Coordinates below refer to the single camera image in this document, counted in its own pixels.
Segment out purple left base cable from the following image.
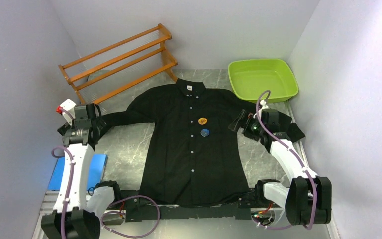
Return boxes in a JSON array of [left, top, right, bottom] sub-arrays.
[[100, 195, 161, 239]]

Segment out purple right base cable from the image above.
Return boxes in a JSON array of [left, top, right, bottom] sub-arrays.
[[252, 206, 317, 231]]

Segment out orange wooden rack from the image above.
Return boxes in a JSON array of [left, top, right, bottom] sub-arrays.
[[58, 23, 178, 104]]

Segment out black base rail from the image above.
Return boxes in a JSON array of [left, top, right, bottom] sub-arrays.
[[102, 188, 286, 222]]

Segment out green plastic basin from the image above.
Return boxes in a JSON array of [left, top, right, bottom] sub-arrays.
[[227, 58, 299, 103]]

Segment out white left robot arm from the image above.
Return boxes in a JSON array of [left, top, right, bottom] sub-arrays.
[[41, 103, 123, 239]]

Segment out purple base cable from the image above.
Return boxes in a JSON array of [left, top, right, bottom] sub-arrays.
[[252, 206, 317, 231], [100, 195, 161, 239]]

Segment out orange round brooch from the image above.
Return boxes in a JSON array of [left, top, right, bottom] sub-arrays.
[[198, 117, 208, 125]]

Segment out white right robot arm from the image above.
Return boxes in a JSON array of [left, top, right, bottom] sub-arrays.
[[228, 108, 332, 228]]

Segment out blue foam pad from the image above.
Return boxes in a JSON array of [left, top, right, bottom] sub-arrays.
[[47, 154, 108, 191]]

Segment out aluminium frame rail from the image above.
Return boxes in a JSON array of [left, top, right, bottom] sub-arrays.
[[32, 189, 342, 239]]

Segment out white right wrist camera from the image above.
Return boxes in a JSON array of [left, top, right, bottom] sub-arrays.
[[259, 99, 270, 111]]

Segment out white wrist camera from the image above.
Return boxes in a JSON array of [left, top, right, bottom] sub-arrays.
[[259, 99, 270, 111], [56, 99, 76, 125]]

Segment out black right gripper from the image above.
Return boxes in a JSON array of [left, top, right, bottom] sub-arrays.
[[228, 110, 266, 141]]

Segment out blue round brooch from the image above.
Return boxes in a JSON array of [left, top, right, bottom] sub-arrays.
[[200, 129, 210, 137]]

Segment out black button shirt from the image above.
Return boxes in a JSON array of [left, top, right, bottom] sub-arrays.
[[102, 79, 256, 207]]

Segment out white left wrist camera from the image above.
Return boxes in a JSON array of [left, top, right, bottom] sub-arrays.
[[56, 99, 76, 125]]

